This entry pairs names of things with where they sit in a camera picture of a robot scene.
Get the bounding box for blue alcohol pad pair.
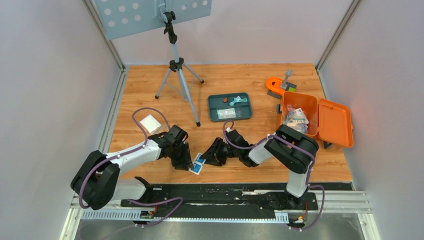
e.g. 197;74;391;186
188;153;206;175

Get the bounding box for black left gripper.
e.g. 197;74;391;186
170;142;195;172

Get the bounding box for clear bag teal gauze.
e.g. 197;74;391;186
216;108;242;120

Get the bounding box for grey tripod stand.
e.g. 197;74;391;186
154;10;205;127

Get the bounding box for orange ring toy stand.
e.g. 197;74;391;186
265;69;297;99

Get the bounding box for clear bag cotton swabs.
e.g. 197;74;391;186
281;104;297;121

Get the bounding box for teal sachet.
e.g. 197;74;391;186
229;96;239;106
235;96;248;103

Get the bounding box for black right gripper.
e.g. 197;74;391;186
200;138;241;167

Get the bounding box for clear bag white cotton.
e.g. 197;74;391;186
139;114;163;135

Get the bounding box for orange medicine box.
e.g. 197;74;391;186
276;91;354;148

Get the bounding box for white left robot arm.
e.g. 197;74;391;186
70;125;193;210

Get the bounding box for teal divided tray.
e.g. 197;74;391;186
207;92;253;123

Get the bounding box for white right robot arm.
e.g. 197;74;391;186
199;124;319;209

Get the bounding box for clear bag bandage pack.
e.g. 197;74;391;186
284;107;310;134

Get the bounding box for perforated grey panel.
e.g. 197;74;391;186
94;0;212;40

